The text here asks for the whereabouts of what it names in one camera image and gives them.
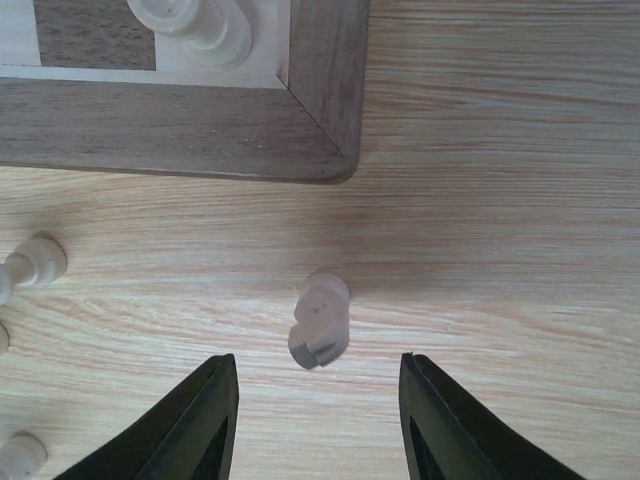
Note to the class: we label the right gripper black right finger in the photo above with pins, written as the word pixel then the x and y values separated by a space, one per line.
pixel 449 434

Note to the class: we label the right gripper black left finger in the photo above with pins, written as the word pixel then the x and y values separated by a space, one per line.
pixel 188 434

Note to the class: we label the white piece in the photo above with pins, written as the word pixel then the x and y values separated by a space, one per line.
pixel 215 33
pixel 35 261
pixel 22 457

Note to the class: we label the white piece two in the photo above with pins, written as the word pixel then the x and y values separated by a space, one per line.
pixel 320 334

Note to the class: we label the wooden folding chessboard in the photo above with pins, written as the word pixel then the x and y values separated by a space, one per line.
pixel 86 86

